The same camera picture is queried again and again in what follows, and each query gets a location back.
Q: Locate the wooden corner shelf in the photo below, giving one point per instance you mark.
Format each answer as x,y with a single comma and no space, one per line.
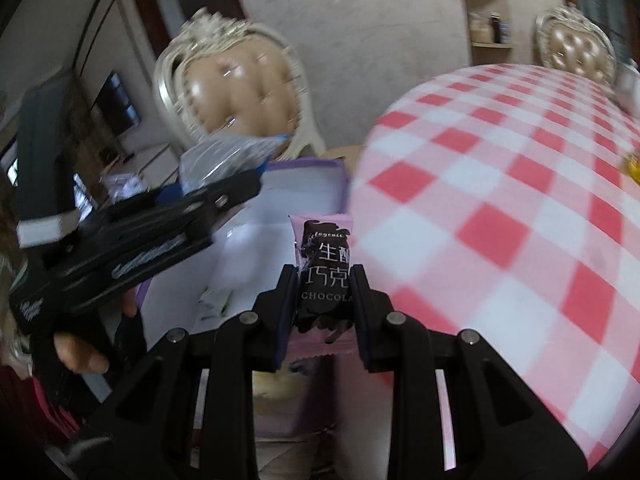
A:
492,46

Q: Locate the red garment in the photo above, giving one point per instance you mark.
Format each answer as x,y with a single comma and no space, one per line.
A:
30,400

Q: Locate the person's left hand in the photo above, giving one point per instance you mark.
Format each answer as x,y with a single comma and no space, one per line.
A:
80,357

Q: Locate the wall-mounted television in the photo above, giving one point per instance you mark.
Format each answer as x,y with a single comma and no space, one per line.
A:
117,105

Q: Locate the brown bottle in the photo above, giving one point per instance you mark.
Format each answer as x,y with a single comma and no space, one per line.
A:
495,27

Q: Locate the small blue box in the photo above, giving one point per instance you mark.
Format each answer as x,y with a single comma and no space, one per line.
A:
506,30

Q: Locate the clear bag of grains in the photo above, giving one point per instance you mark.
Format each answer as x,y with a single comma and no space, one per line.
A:
481,30

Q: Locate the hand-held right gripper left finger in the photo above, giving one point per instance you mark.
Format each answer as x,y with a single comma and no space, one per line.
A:
280,320

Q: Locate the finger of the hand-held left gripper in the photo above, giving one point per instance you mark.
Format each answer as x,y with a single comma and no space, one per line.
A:
230,190

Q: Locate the purple cardboard box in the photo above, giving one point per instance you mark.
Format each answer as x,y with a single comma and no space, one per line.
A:
300,190

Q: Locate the grey filling clear packet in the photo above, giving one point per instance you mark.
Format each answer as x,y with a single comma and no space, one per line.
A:
225,157

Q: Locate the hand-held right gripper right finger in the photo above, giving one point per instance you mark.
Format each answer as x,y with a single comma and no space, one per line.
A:
367,330

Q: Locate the beige tufted dining chair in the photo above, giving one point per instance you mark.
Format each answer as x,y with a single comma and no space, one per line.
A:
235,85
575,47

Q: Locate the pink black chocolate packet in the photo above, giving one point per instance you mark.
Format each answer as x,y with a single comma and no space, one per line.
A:
325,260

